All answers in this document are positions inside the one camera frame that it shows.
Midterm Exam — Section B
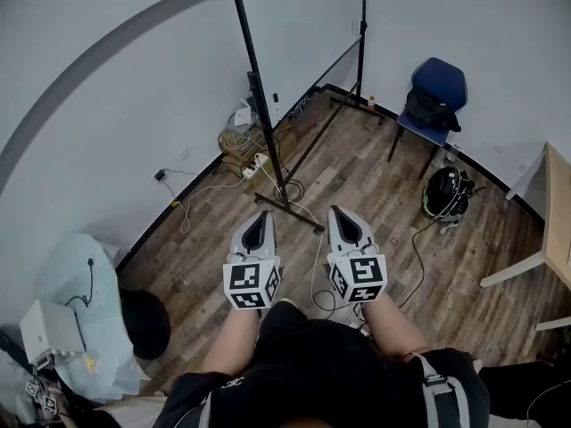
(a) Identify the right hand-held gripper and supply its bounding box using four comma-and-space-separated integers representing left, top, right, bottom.
327, 205, 388, 305

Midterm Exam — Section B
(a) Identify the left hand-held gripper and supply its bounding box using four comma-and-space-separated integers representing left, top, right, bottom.
222, 210, 286, 312

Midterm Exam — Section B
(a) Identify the black metal stand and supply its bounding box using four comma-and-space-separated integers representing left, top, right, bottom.
226, 0, 387, 235

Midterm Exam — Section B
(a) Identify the person's right forearm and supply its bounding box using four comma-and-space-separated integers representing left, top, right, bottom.
360, 292, 432, 363

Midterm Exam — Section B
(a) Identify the person's left forearm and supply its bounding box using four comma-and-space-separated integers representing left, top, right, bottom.
201, 306, 263, 394

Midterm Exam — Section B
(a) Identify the white power strip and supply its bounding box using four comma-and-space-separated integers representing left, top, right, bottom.
243, 152, 270, 178

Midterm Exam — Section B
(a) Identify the black helmet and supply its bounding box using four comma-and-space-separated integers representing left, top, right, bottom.
421, 165, 470, 225

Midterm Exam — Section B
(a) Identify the white router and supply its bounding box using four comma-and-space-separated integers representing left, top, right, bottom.
231, 98, 255, 128

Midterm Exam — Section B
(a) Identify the black round stool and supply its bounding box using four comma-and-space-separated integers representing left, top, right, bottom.
119, 286, 172, 361

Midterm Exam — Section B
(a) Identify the person's black shirt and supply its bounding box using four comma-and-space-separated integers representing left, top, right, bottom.
151, 300, 492, 428

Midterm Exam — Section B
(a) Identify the black bag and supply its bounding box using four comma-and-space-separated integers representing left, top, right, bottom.
403, 86, 463, 134

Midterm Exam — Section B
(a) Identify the blue chair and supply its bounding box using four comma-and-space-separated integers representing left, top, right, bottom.
387, 56, 469, 180

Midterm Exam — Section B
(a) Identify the light teal cloth-covered table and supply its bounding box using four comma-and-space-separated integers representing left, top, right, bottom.
33, 233, 151, 403

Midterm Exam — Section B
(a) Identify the wooden desk with white legs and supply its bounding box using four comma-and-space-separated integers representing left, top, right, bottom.
479, 140, 571, 332

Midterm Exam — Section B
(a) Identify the white flat box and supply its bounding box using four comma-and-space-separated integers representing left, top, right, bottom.
18, 300, 87, 367

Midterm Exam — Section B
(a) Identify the thick white cable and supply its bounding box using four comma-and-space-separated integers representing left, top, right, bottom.
258, 162, 340, 325

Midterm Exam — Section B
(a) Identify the long black cable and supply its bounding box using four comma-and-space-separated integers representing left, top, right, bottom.
396, 218, 447, 311

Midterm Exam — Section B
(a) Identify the thin white cable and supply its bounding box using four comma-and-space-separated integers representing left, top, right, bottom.
178, 178, 246, 235

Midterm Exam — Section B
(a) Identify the coiled yellowish cable bundle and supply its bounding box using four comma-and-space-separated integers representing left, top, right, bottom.
217, 125, 286, 169

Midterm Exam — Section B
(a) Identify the black cable with plug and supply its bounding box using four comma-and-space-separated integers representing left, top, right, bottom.
65, 258, 97, 308

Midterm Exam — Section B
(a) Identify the grey shoulder strap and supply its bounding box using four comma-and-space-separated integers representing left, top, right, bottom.
191, 390, 215, 428
417, 353, 472, 428

